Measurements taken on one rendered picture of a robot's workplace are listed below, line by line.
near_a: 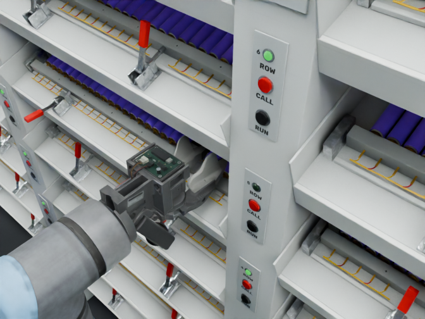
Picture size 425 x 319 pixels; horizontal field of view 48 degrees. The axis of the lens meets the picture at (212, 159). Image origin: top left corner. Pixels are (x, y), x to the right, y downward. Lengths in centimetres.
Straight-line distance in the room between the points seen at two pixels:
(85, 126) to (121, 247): 38
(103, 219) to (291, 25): 32
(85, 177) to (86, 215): 50
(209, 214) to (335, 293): 22
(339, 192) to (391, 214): 6
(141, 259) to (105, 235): 57
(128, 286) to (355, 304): 79
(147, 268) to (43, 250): 59
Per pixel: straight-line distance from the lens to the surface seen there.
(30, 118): 95
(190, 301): 110
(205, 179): 70
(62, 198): 134
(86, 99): 95
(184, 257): 94
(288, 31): 46
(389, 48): 43
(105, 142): 90
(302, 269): 70
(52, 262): 58
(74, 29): 84
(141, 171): 64
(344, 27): 45
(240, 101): 54
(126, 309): 154
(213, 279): 91
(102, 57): 77
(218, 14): 52
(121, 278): 137
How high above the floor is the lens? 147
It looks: 44 degrees down
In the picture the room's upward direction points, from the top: straight up
